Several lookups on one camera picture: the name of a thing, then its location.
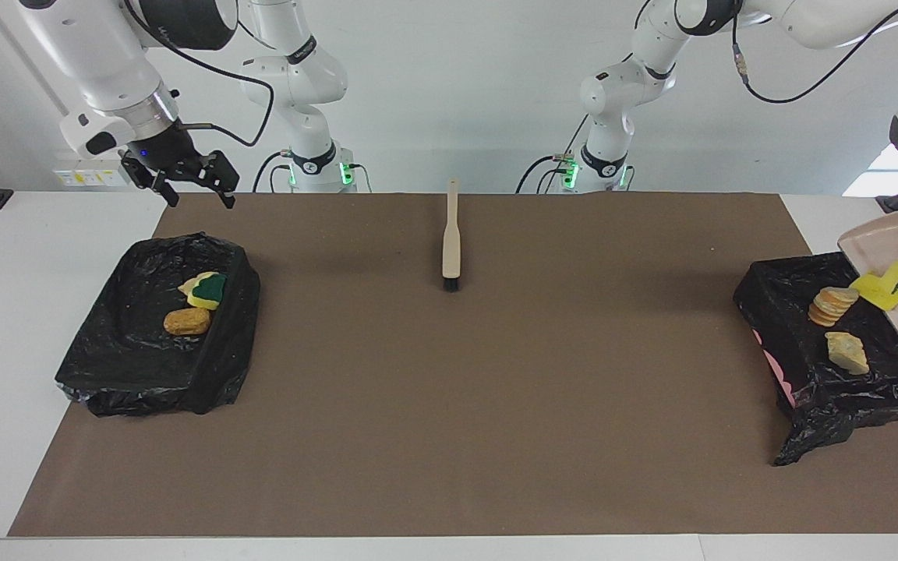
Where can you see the notched yellow green sponge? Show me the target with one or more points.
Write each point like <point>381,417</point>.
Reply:
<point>209,290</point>

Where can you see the beige hand brush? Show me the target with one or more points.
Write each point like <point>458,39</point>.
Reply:
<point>451,241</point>

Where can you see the brown bread bun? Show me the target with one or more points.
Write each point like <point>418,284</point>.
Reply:
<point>186,321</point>

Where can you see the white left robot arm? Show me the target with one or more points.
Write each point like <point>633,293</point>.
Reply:
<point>628,86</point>

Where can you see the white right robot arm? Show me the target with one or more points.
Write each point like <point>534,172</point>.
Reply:
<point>106,62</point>

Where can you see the yellow sponge wedge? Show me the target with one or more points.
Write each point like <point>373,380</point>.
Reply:
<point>878,290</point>

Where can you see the white wall socket box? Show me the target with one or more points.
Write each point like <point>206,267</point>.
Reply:
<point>94,173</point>

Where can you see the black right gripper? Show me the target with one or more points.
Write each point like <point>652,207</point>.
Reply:
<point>164,152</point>

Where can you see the black bag lined bin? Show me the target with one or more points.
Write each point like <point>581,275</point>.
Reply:
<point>129,351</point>

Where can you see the pink bin with black bag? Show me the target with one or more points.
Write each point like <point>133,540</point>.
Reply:
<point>815,382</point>

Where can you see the brown table mat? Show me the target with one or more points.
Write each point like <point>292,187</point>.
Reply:
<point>496,428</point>

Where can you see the pale torn croissant piece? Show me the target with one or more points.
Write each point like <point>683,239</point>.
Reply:
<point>846,352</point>

